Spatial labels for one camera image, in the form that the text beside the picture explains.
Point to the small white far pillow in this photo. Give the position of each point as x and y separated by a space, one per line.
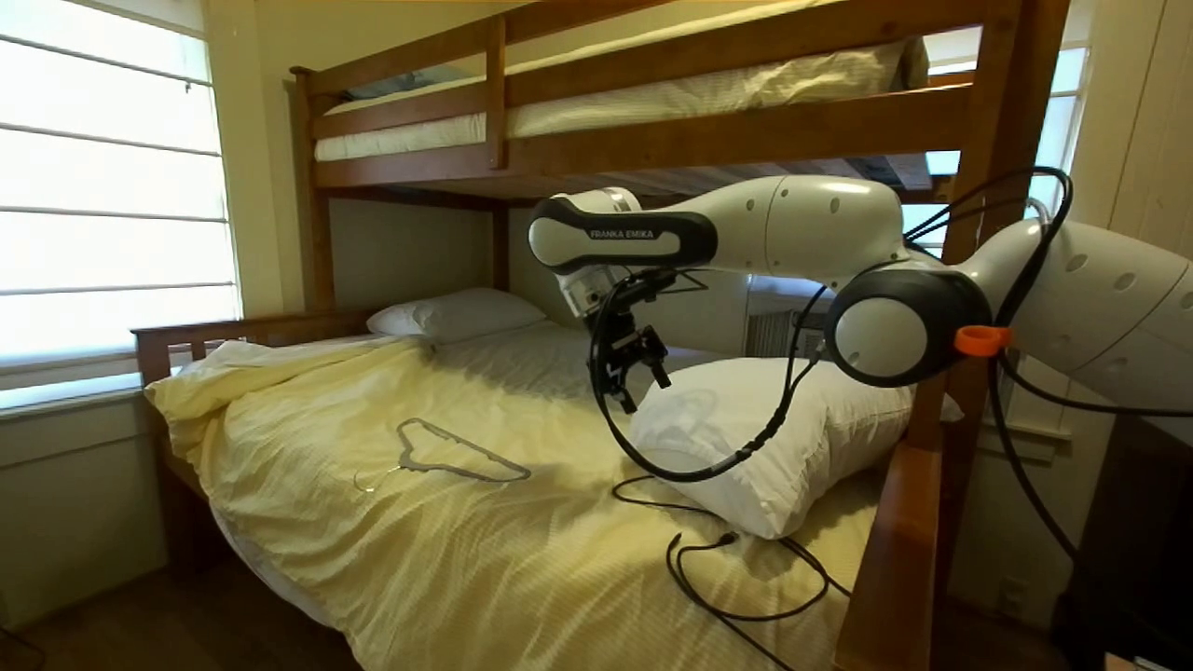
454 318

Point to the dark wooden dresser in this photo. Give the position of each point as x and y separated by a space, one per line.
1130 586

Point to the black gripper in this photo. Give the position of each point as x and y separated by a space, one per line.
616 349

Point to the window with white blinds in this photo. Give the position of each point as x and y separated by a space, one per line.
113 206

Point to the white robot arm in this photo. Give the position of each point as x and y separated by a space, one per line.
1089 303

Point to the upper bunk mattress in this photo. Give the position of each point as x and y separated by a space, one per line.
798 79

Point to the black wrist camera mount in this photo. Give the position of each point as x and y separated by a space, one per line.
597 289

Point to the large white pillow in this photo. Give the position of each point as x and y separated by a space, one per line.
757 442

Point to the yellow bed comforter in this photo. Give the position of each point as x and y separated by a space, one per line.
589 563

